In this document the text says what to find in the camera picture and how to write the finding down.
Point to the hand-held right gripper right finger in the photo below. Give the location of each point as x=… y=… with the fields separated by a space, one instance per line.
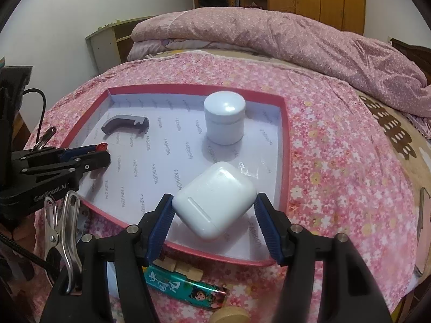
x=267 y=228

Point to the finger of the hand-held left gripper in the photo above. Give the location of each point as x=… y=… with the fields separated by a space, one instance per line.
x=72 y=153
x=94 y=161

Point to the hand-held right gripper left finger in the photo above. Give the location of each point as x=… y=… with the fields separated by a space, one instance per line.
x=161 y=228

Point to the small red toy piece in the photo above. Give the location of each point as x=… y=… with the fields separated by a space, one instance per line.
x=101 y=147

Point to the notched wooden block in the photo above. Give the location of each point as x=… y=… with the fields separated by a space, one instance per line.
x=188 y=272
x=168 y=265

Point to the shallow red cardboard box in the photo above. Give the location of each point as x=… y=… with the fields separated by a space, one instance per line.
x=151 y=148

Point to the white earbud case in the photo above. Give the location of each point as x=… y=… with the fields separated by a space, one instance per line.
x=212 y=198

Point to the green printed lighter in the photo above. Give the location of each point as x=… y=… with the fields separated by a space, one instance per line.
x=188 y=291

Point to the round wooden lid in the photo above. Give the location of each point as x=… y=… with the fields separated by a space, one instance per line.
x=230 y=316

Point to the small silver spring clamp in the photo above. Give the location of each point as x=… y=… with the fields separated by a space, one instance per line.
x=47 y=136

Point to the curved grey-blue plastic piece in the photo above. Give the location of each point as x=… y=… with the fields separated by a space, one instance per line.
x=124 y=121

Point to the large silver spring clamp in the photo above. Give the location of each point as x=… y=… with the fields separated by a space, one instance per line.
x=69 y=242

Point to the pink floral blanket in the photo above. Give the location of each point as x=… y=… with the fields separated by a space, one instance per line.
x=336 y=175

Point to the pale green shelf unit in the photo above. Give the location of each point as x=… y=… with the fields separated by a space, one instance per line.
x=104 y=43

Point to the white round jar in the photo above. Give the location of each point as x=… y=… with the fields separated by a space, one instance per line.
x=224 y=117

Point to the phone in pink case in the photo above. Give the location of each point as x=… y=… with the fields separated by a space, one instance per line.
x=426 y=215

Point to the pink dotted quilt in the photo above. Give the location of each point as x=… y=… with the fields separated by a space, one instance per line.
x=269 y=33

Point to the dark wooden headboard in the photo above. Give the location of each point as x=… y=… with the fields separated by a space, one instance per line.
x=417 y=55

